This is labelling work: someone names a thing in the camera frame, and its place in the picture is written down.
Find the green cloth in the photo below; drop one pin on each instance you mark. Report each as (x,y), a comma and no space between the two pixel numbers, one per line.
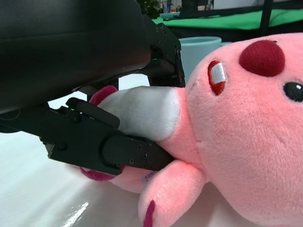
(225,22)

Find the green potted plant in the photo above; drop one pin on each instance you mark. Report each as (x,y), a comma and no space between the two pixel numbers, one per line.
(149,7)

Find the black stand pole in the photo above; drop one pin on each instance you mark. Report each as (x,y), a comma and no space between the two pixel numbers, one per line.
(265,14)

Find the pink plush doll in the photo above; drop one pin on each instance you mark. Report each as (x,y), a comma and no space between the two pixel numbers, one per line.
(236,142)

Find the teal plastic cup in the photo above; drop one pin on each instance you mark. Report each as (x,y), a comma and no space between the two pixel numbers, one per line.
(194,54)

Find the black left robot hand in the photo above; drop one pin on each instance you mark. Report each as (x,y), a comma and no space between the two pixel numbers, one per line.
(71,47)

